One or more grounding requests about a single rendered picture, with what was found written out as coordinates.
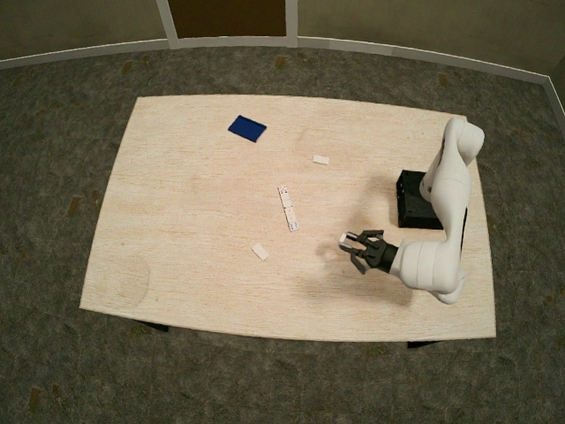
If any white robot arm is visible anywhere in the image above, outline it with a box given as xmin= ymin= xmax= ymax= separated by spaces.
xmin=389 ymin=117 xmax=484 ymax=305

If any dark blue flat rectangle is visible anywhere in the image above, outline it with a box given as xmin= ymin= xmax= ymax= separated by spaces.
xmin=228 ymin=115 xmax=267 ymax=143

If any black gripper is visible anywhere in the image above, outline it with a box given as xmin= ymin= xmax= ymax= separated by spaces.
xmin=338 ymin=230 xmax=399 ymax=275

